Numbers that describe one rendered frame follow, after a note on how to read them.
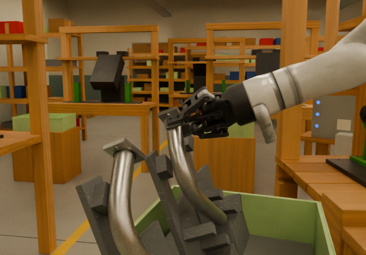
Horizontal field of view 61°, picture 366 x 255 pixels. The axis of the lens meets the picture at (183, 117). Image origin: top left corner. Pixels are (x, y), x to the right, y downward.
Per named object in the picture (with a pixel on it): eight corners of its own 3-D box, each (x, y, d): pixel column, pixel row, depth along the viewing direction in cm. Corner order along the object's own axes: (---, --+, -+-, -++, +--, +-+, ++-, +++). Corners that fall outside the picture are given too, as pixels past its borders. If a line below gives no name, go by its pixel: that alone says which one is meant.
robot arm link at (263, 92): (255, 119, 48) (295, 104, 47) (238, 70, 55) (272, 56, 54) (266, 147, 55) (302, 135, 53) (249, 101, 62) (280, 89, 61)
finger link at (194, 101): (208, 87, 54) (188, 107, 57) (200, 83, 53) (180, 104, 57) (211, 98, 52) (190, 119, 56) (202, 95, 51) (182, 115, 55)
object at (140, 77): (212, 112, 1063) (213, 45, 1032) (127, 110, 1109) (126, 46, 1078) (213, 110, 1116) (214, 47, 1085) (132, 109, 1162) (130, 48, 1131)
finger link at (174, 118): (193, 112, 58) (168, 121, 59) (187, 103, 56) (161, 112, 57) (194, 119, 57) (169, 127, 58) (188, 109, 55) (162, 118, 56)
